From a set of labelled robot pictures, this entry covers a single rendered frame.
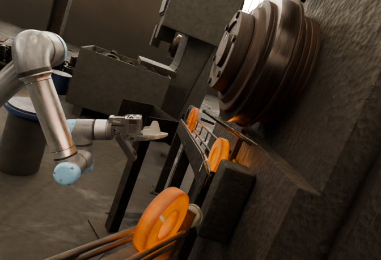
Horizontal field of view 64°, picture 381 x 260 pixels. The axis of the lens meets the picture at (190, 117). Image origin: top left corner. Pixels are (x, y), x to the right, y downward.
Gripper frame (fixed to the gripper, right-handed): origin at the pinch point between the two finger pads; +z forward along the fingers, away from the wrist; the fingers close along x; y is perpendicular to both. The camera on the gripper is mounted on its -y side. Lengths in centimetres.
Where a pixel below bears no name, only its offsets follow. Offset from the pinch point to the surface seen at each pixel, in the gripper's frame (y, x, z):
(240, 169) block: -2.0, -26.1, 22.2
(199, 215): -10.3, -37.0, 9.5
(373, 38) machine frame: 35, -41, 46
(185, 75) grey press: -3, 288, 24
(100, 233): -67, 41, -34
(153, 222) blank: -1, -55, -2
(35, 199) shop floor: -55, 56, -73
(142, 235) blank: -4, -55, -4
